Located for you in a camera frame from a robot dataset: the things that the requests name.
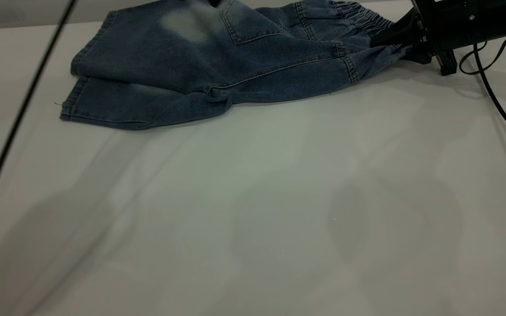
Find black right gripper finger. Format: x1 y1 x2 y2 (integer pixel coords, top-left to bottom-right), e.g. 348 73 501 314
411 44 434 64
369 9 423 47

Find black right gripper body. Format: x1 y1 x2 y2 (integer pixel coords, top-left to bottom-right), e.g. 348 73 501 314
411 0 506 76

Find blue denim shorts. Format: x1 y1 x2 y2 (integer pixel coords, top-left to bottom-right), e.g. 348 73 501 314
60 0 416 130

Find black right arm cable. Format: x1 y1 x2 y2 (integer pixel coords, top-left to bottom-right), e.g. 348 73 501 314
459 31 506 159

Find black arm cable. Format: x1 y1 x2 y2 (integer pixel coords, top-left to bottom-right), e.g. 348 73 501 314
459 31 506 159
0 0 79 242

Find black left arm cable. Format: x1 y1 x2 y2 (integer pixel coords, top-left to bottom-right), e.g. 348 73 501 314
0 0 79 242

